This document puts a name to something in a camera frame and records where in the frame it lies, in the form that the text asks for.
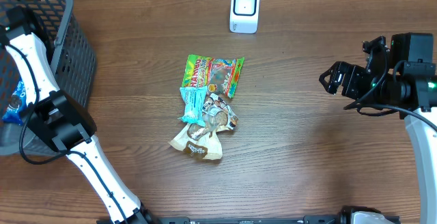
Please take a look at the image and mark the beige cookie bag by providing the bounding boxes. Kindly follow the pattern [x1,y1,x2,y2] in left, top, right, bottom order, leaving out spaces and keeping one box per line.
[169,94,238,160]

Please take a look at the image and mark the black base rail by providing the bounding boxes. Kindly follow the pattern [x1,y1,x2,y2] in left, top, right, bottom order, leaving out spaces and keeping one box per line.
[96,205,401,224]

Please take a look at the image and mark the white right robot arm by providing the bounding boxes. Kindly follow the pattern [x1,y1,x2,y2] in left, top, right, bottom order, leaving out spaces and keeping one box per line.
[319,32,436,223]

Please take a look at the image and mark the blue Oreo pack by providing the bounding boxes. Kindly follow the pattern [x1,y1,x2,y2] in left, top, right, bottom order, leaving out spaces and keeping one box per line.
[2,79,27,126]

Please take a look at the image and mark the grey plastic basket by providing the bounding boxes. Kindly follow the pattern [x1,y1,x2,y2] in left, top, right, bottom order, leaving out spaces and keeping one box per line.
[1,0,97,156]

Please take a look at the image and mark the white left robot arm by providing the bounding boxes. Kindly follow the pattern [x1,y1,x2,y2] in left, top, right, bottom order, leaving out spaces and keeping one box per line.
[1,6,190,223]

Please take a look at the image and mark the light teal snack bar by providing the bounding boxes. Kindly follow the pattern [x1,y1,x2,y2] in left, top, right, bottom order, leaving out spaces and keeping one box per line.
[180,87,208,127]

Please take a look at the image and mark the white barcode scanner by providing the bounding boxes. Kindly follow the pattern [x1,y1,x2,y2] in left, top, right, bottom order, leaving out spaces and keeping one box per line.
[229,0,260,34]

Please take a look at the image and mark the green Haribo candy bag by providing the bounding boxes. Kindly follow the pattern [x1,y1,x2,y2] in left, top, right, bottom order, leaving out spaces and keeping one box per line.
[182,55,245,98]

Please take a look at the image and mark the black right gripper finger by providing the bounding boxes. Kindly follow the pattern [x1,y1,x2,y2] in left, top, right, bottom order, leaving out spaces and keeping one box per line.
[328,61,344,76]
[319,68,337,95]

